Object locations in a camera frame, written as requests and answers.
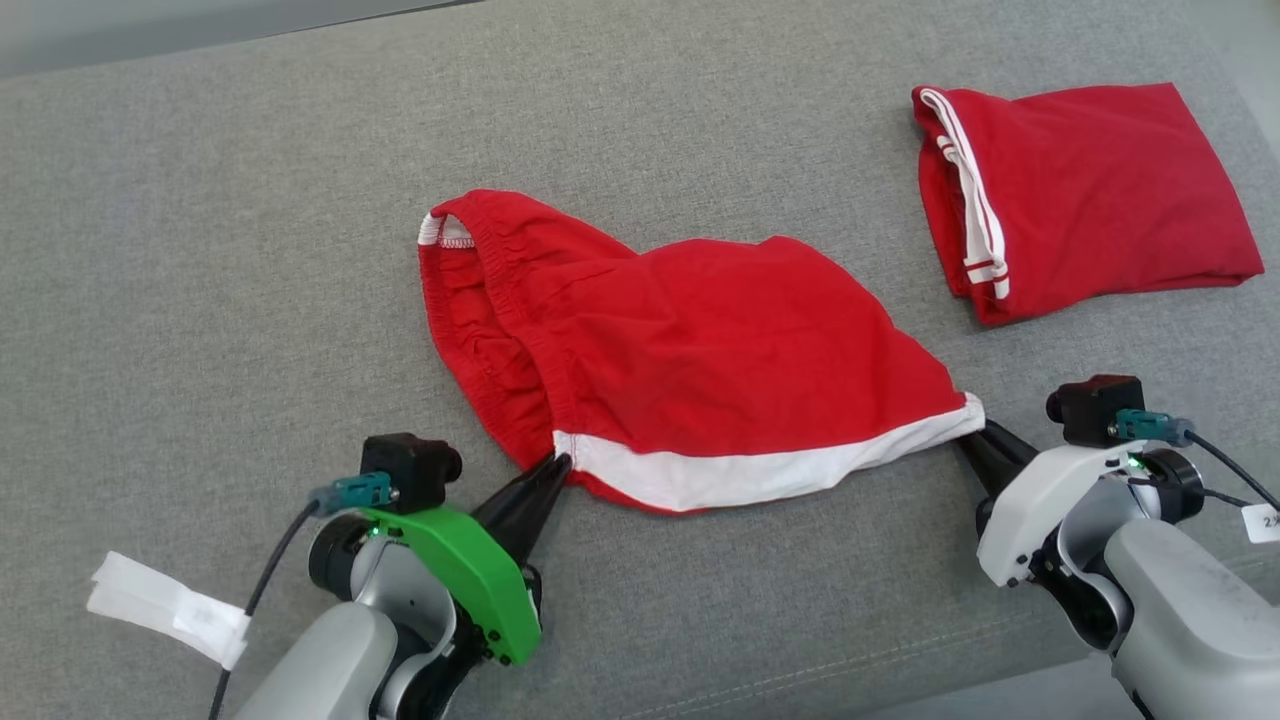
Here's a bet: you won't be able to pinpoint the black cable teal connector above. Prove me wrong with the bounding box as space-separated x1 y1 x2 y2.
1115 408 1280 511
205 470 396 720

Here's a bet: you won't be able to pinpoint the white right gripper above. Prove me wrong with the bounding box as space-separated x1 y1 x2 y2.
956 418 1153 589

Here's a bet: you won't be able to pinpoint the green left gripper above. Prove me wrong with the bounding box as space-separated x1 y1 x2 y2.
360 452 574 669

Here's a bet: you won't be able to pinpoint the red Bulls jersey white sleeves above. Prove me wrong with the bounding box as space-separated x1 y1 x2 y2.
910 82 1266 328

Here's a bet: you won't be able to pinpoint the red Bulls shorts white trim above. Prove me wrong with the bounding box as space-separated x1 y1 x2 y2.
417 188 988 516

